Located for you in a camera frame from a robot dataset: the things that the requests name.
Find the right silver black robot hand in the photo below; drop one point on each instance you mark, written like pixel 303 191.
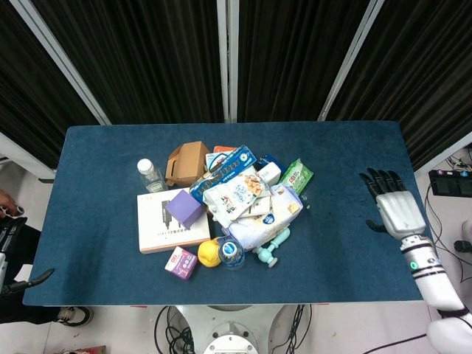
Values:
pixel 399 210

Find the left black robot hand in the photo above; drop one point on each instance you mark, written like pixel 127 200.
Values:
pixel 33 281

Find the green wet wipes pack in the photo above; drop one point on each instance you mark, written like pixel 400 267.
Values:
pixel 296 176

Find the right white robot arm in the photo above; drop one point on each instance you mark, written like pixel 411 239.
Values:
pixel 433 280

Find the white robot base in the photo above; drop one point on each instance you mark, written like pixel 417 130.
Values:
pixel 228 328

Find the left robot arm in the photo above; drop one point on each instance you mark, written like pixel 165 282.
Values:
pixel 8 239

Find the person hand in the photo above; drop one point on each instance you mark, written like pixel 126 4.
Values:
pixel 8 206

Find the black device with pink lights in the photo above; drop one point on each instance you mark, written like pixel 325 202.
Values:
pixel 450 183

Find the teal plastic faucet toy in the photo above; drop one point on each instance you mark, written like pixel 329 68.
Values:
pixel 271 249

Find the white blue diaper pack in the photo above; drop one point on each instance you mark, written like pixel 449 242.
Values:
pixel 265 225

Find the white blue small carton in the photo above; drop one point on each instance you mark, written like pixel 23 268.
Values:
pixel 270 171

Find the white flat product box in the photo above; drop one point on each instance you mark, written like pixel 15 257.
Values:
pixel 158 232

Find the purple pink small packet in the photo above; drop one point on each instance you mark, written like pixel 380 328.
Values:
pixel 181 262

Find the clear plastic water bottle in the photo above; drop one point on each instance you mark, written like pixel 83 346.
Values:
pixel 150 177

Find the white snack bag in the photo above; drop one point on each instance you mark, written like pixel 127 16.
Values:
pixel 236 195

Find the purple cube box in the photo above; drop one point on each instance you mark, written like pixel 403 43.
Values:
pixel 183 211

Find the blue felt table mat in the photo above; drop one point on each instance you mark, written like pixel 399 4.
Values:
pixel 236 258

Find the crushed blue label bottle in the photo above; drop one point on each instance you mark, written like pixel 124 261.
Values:
pixel 231 253

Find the yellow lemon toy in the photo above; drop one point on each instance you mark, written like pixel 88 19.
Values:
pixel 208 253

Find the blue printed carton box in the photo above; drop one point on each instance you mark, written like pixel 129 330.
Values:
pixel 223 171

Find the orange white box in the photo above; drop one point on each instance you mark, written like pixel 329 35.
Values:
pixel 223 149

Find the brown cardboard carry box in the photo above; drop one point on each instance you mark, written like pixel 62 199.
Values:
pixel 186 164

